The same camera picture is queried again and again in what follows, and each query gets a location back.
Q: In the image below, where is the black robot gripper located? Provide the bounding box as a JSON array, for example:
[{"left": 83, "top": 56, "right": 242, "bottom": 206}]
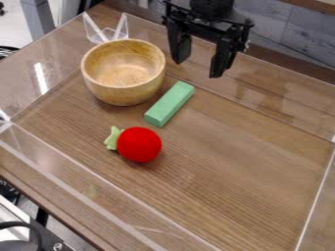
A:
[{"left": 163, "top": 0, "right": 254, "bottom": 78}]

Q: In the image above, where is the red plush fruit green stem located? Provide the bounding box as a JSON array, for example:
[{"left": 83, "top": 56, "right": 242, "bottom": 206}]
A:
[{"left": 103, "top": 126, "right": 163, "bottom": 163}]

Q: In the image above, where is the light wooden bowl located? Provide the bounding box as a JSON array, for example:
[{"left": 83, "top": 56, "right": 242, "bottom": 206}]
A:
[{"left": 81, "top": 39, "right": 167, "bottom": 106}]

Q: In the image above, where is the green rectangular block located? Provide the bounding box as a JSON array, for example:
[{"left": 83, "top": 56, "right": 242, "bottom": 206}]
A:
[{"left": 145, "top": 81, "right": 195, "bottom": 127}]

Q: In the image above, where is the black equipment bottom left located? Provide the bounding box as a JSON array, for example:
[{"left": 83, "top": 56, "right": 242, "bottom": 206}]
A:
[{"left": 0, "top": 221, "right": 75, "bottom": 251}]

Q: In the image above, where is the clear acrylic corner bracket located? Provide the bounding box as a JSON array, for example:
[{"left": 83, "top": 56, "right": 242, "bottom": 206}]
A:
[{"left": 83, "top": 12, "right": 130, "bottom": 44}]

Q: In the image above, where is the clear acrylic tray enclosure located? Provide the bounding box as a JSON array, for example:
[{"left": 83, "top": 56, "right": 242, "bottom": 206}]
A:
[{"left": 0, "top": 20, "right": 335, "bottom": 251}]

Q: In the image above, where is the grey table leg post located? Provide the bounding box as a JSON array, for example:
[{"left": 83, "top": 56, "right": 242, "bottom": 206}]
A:
[{"left": 21, "top": 0, "right": 55, "bottom": 40}]

